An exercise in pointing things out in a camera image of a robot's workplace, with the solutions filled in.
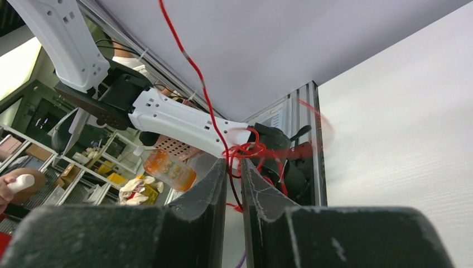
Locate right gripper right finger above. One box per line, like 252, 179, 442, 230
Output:
242, 160, 453, 267

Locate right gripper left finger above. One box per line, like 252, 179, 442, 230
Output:
1, 159, 226, 267

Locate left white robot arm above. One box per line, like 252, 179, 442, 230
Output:
11, 1, 250, 157

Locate person's hand with controller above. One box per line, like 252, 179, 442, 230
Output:
1, 174, 35, 214

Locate orange bottle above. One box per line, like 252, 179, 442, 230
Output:
133, 146, 197, 192

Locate pink perforated basket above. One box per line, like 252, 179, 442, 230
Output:
155, 135, 201, 161

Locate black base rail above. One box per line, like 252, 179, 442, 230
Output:
247, 81, 330, 206

